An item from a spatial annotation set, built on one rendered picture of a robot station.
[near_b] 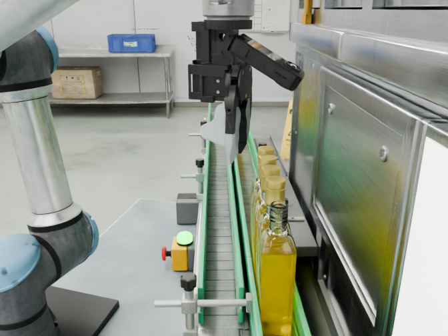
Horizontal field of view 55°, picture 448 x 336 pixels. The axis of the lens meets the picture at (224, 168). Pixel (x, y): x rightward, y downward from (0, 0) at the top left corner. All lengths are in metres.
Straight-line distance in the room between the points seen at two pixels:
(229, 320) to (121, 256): 0.55
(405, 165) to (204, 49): 0.32
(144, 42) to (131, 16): 0.74
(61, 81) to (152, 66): 1.32
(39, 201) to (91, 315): 0.30
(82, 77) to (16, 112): 5.37
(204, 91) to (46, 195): 0.45
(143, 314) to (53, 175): 0.40
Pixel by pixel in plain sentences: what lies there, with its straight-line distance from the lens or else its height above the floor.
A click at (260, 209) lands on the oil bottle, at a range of 0.80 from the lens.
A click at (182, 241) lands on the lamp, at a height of 0.84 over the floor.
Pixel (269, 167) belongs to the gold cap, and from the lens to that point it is 0.78.
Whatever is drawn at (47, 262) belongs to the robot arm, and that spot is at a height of 0.96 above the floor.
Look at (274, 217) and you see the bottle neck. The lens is 0.69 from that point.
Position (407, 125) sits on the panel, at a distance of 0.54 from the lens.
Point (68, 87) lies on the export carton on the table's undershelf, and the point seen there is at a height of 0.41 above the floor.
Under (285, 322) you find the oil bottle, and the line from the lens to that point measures 0.78.
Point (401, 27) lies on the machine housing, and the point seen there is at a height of 1.41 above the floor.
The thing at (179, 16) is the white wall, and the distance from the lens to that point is 6.61.
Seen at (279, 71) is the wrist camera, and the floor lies 1.35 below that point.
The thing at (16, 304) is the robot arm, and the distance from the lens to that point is 0.93.
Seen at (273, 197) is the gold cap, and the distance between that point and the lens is 0.73.
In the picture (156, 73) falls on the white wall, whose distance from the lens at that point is 6.71.
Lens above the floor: 1.43
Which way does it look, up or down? 20 degrees down
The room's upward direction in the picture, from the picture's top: straight up
